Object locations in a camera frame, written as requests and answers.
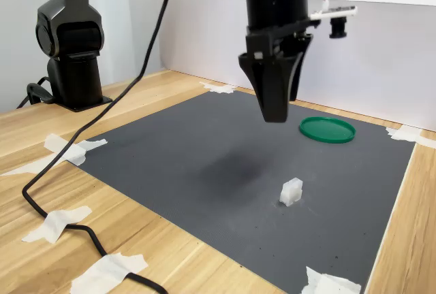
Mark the small white plastic terminal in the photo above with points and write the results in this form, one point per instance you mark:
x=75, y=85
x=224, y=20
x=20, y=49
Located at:
x=291, y=192

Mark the round green lid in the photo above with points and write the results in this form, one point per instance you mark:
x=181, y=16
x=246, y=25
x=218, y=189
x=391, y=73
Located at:
x=327, y=130

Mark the dark grey mat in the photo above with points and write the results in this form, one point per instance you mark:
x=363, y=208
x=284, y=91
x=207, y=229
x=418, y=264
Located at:
x=204, y=188

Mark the white masking tape piece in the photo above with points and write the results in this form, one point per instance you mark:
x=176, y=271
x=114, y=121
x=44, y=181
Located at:
x=218, y=88
x=405, y=134
x=327, y=283
x=54, y=222
x=71, y=151
x=102, y=270

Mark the small camera box with board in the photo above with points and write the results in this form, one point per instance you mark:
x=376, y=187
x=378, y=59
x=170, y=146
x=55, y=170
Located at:
x=337, y=13

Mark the white partition panel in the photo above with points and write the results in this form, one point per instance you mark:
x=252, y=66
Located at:
x=204, y=35
x=391, y=69

